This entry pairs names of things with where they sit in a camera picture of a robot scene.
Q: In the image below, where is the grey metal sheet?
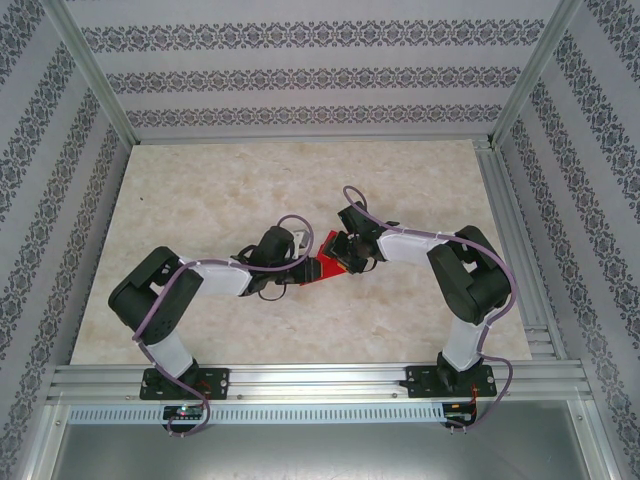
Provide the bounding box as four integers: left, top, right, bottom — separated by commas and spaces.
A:
49, 422, 601, 480

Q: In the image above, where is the long aluminium mounting rail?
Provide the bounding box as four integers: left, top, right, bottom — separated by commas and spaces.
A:
47, 362, 596, 402

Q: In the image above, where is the slotted grey cable duct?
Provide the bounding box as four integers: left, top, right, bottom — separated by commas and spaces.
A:
67, 403, 446, 424

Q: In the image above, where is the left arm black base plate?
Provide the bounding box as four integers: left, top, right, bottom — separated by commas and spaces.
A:
139, 367, 231, 401

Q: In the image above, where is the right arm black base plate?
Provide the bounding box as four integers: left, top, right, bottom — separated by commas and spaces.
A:
405, 364, 497, 400

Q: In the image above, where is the aluminium side rail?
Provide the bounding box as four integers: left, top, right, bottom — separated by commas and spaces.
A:
474, 139, 569, 361

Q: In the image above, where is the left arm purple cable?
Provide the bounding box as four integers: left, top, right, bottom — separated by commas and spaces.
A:
132, 213, 314, 440

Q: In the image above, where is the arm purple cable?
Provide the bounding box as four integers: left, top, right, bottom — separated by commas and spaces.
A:
132, 213, 314, 440
341, 185, 517, 435

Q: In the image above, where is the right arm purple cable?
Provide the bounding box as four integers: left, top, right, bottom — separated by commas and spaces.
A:
341, 185, 517, 435

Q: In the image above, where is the aluminium frame post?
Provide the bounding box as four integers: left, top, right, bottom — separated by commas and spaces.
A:
42, 0, 139, 147
487, 0, 589, 149

